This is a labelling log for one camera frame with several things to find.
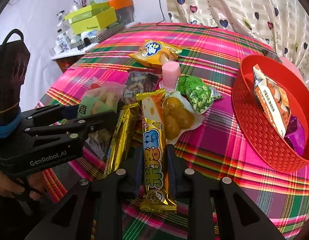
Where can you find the heart pattern white curtain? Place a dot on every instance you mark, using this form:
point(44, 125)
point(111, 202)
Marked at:
point(282, 24)

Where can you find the dark plum snack packet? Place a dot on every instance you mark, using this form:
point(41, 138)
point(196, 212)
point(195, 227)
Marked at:
point(139, 82)

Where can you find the black patterned tray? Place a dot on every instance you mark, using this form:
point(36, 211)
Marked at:
point(109, 32)

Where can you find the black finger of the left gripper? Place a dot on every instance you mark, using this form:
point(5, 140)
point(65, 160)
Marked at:
point(89, 124)
point(48, 115)

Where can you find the clear yellow egg-yolk pack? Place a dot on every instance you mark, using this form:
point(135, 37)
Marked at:
point(179, 116)

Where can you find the purple snack packet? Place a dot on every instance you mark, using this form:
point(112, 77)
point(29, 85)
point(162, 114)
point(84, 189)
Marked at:
point(295, 135)

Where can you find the lime green box stack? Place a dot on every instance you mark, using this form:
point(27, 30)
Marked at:
point(96, 16)

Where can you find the green pea snack bag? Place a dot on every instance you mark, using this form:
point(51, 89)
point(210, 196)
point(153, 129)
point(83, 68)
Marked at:
point(200, 95)

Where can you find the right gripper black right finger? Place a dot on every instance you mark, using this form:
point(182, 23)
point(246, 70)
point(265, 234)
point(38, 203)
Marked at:
point(218, 209)

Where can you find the orange white snack bag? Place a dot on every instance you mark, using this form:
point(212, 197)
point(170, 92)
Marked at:
point(273, 99)

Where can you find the clear peanut snack bag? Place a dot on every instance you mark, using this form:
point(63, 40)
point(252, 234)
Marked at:
point(100, 97)

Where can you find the white side shelf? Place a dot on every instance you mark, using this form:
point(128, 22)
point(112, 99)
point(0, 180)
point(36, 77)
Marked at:
point(76, 53)

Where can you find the black smartphone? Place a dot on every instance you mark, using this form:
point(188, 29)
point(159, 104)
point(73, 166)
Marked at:
point(271, 55)

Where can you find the orange storage box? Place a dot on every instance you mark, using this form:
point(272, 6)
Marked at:
point(119, 4)

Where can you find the yellow chip snack bag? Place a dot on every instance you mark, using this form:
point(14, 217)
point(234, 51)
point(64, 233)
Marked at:
point(153, 54)

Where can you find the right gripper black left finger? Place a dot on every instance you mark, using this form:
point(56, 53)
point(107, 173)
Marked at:
point(93, 210)

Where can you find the gold rice bar packet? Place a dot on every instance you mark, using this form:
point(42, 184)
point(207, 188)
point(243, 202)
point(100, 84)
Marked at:
point(157, 197)

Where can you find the pink jelly cup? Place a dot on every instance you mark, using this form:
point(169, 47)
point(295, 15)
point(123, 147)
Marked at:
point(170, 74)

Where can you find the pink plastic stool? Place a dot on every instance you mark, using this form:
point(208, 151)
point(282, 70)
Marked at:
point(289, 65)

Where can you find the pink plaid tablecloth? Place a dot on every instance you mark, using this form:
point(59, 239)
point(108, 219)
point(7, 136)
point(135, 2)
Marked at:
point(217, 147)

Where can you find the person's left hand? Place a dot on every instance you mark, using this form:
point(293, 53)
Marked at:
point(9, 187)

